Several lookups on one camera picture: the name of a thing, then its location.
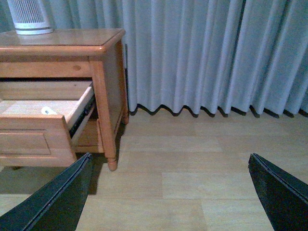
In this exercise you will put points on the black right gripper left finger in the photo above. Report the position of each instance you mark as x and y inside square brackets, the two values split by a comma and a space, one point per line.
[57, 206]

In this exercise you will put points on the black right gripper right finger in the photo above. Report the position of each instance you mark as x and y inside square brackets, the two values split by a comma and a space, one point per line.
[283, 196]

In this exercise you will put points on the wooden drawer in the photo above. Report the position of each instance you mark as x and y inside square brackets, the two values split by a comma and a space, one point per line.
[29, 138]
[90, 139]

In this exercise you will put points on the white medicine bottle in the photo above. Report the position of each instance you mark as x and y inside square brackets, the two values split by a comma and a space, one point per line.
[48, 111]

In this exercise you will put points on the wooden nightstand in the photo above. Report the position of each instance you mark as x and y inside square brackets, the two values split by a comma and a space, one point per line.
[74, 54]

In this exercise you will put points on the grey curtain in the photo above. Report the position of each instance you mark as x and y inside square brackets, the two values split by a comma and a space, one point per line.
[212, 54]

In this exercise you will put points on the white ribbed air purifier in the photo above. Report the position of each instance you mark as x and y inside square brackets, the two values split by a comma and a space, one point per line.
[30, 17]

